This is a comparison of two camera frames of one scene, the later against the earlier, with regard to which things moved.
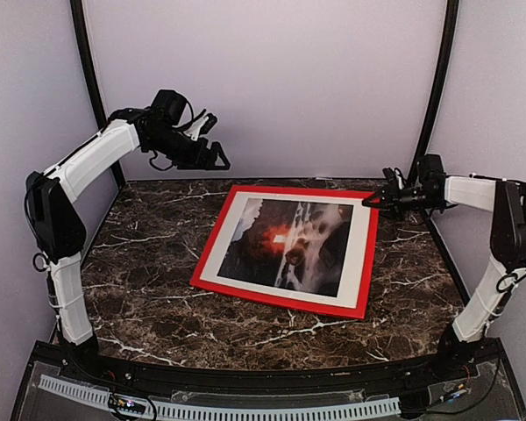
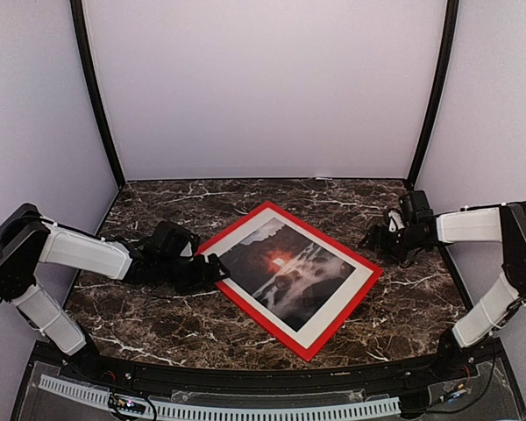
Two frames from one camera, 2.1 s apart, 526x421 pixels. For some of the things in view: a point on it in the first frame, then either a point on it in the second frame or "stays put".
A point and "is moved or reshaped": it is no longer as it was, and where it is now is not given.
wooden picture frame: x=309 y=247 is moved or reshaped
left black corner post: x=79 y=12 stays put
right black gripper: x=390 y=202 → x=373 y=233
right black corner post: x=434 y=111 stays put
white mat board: x=352 y=267 → x=300 y=280
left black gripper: x=198 y=160 → x=202 y=278
